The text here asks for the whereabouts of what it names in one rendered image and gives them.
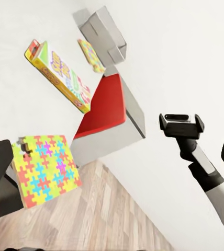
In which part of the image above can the toy box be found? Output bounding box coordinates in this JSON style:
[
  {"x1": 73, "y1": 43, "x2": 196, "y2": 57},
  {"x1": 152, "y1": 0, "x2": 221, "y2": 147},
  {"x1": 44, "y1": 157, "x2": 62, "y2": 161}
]
[{"x1": 80, "y1": 6, "x2": 127, "y2": 68}]

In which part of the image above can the board game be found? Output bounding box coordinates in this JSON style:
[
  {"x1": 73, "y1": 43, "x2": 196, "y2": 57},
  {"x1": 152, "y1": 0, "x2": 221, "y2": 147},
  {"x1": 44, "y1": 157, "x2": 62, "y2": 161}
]
[{"x1": 25, "y1": 39, "x2": 91, "y2": 114}]

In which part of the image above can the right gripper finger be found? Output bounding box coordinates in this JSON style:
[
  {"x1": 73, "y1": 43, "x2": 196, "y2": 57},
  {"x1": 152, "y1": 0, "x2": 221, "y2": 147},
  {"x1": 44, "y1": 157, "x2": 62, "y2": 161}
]
[
  {"x1": 159, "y1": 114, "x2": 182, "y2": 134},
  {"x1": 183, "y1": 114, "x2": 205, "y2": 133}
]

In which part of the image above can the jigsaw puzzle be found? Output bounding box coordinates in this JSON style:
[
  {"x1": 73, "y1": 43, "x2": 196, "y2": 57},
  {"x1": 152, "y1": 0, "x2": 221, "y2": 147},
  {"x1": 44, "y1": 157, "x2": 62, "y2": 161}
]
[
  {"x1": 11, "y1": 134, "x2": 82, "y2": 210},
  {"x1": 79, "y1": 39, "x2": 105, "y2": 73}
]

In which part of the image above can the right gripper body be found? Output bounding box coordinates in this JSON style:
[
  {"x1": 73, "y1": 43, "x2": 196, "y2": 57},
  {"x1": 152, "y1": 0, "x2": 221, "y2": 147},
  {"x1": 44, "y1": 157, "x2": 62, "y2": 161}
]
[{"x1": 165, "y1": 122, "x2": 200, "y2": 148}]

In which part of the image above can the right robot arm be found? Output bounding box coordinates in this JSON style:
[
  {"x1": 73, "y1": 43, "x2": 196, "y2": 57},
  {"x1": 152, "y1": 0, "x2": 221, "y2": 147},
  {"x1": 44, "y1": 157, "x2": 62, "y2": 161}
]
[{"x1": 159, "y1": 114, "x2": 224, "y2": 225}]

